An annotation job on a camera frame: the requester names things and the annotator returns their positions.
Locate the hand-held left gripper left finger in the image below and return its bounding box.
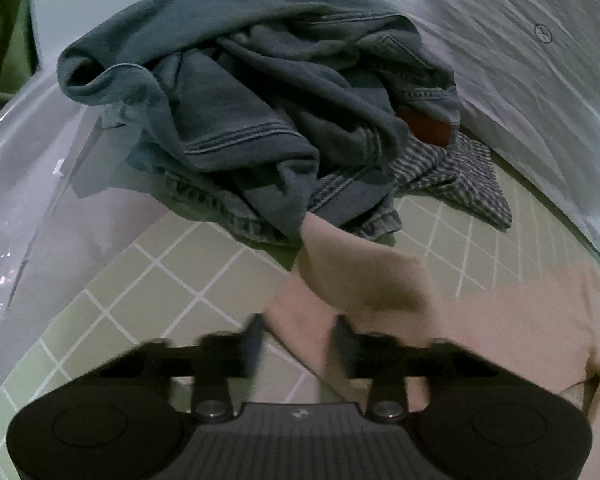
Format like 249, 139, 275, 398
97, 313, 266, 421

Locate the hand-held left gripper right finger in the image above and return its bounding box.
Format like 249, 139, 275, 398
332, 315, 501, 422

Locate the cream hoodie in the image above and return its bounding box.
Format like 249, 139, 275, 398
262, 212, 600, 407

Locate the green checked bed sheet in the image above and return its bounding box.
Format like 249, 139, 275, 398
0, 180, 600, 480

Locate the blue checked shirt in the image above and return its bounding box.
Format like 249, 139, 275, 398
310, 132, 513, 232

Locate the clear plastic bag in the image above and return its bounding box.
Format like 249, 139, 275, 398
0, 90, 147, 322

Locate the light blue printed duvet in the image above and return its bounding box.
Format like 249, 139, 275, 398
240, 0, 600, 277

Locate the white board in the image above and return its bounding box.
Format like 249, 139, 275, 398
27, 0, 247, 126

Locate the green curtain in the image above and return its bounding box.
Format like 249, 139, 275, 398
0, 0, 37, 127

